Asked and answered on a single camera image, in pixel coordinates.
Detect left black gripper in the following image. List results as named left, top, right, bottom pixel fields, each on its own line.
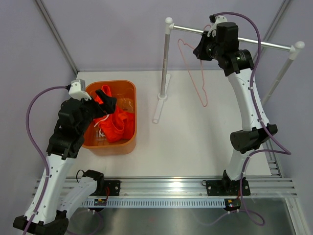
left=76, top=89, right=116, bottom=134

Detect orange shorts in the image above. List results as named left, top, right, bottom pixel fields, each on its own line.
left=93, top=89, right=135, bottom=143

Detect pink clothes hanger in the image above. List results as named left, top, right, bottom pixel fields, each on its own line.
left=177, top=32, right=209, bottom=108

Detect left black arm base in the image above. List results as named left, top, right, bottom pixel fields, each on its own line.
left=76, top=170, right=121, bottom=196

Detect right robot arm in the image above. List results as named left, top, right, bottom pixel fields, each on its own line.
left=193, top=21, right=278, bottom=196

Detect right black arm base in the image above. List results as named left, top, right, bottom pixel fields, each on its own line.
left=201, top=170, right=251, bottom=196

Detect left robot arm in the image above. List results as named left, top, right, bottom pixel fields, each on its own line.
left=13, top=90, right=117, bottom=235

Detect orange plastic basket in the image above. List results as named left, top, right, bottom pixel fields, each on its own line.
left=83, top=80, right=137, bottom=156

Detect silver clothes rack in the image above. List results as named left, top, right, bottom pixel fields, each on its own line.
left=153, top=17, right=305, bottom=123

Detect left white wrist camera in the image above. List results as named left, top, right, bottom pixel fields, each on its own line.
left=68, top=79, right=91, bottom=101

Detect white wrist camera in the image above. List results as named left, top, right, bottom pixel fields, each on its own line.
left=68, top=79, right=91, bottom=101
left=208, top=15, right=228, bottom=37

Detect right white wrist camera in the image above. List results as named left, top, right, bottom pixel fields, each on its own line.
left=208, top=15, right=228, bottom=37

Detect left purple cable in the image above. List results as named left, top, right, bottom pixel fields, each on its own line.
left=22, top=85, right=73, bottom=235

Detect purple cable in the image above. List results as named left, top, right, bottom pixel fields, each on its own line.
left=22, top=85, right=73, bottom=235
left=215, top=12, right=292, bottom=196

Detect white slotted cable duct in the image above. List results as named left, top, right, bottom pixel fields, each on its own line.
left=82, top=198, right=225, bottom=208

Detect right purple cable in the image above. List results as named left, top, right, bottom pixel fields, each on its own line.
left=215, top=12, right=292, bottom=196

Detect aluminium mounting rail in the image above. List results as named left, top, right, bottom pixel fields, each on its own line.
left=31, top=176, right=299, bottom=198

